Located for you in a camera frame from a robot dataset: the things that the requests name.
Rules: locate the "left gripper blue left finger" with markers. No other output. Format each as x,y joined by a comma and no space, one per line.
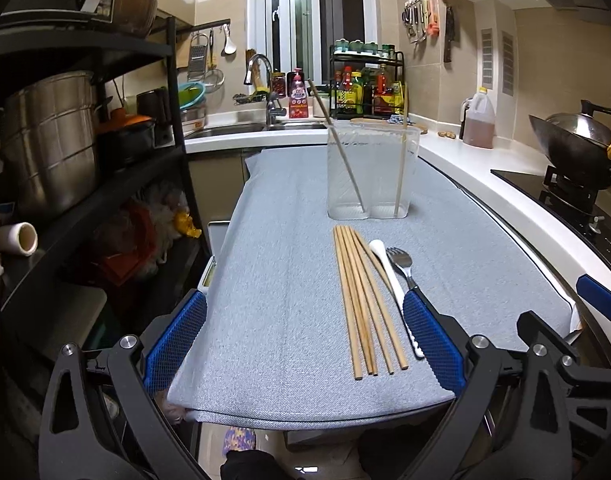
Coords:
100,419

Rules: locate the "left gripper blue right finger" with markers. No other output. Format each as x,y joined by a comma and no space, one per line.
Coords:
532,440

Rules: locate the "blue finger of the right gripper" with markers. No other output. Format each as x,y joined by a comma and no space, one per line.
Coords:
596,294

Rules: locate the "white handle metal fork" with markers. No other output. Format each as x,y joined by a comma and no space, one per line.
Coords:
403,263

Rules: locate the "white zebra handle spoon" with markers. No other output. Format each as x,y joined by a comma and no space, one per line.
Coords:
378,249

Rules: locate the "chrome kitchen faucet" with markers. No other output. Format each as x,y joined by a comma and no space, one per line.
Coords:
259,72

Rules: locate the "hanging kitchen knife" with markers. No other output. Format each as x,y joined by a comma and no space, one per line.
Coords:
449,36

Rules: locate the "black gas stove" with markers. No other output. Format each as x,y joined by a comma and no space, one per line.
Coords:
569,203

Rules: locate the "black metal shelf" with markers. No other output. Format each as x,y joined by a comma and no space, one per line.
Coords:
126,168

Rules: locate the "black wok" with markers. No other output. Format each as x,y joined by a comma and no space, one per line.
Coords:
577,145

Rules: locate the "white ceramic cup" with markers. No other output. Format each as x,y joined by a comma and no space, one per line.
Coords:
19,239

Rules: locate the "clear plastic utensil container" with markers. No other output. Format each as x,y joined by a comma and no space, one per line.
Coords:
373,149

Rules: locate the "brown liquid plastic jug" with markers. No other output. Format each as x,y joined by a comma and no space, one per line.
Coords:
478,120

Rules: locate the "large steel stockpot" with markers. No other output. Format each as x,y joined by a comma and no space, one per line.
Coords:
48,135

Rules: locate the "green plastic basin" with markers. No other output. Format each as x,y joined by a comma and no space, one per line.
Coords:
190,93

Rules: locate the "black condiment rack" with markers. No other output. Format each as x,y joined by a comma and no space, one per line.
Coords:
366,80

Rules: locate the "red dish soap bottle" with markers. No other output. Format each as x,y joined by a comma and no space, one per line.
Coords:
298,106

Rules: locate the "metal box grater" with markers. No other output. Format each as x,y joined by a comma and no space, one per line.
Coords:
198,56

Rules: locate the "white hanging ladle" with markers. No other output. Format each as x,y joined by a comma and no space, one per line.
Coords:
229,48

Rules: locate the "brown bowl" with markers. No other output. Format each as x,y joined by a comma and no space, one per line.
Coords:
134,17

